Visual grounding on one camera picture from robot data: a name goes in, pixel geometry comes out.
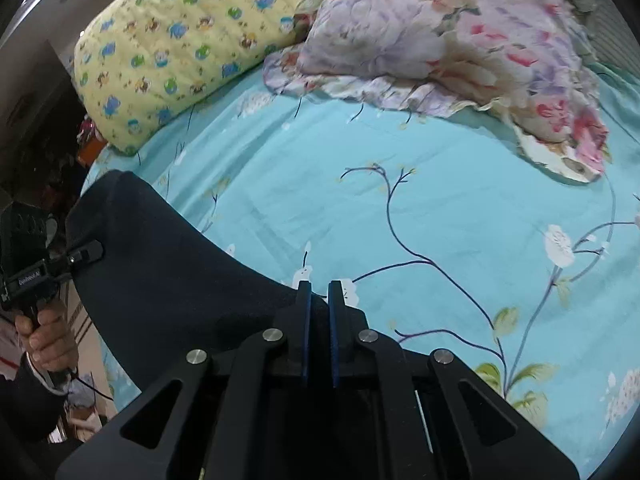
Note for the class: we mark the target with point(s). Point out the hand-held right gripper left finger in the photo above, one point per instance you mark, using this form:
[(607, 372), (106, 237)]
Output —
[(305, 332)]

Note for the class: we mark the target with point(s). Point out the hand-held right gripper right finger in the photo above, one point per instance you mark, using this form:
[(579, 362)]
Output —
[(334, 335)]

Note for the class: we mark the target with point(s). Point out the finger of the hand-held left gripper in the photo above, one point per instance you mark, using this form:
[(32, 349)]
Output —
[(82, 255)]

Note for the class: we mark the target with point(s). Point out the dark navy pants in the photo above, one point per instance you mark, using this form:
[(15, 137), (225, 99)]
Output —
[(165, 280)]

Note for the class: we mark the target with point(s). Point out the person's left forearm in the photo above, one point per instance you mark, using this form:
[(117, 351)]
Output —
[(27, 405)]

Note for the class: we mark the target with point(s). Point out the person's left hand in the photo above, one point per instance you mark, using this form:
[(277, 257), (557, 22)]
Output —
[(50, 342)]

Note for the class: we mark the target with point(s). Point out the turquoise floral bed sheet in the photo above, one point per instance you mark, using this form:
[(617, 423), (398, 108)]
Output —
[(400, 210)]

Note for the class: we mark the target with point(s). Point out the yellow cartoon print pillow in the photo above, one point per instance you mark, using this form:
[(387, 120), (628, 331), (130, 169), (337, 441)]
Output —
[(180, 45)]

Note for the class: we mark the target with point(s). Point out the floral quilt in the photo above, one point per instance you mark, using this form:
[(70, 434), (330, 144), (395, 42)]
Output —
[(440, 55)]

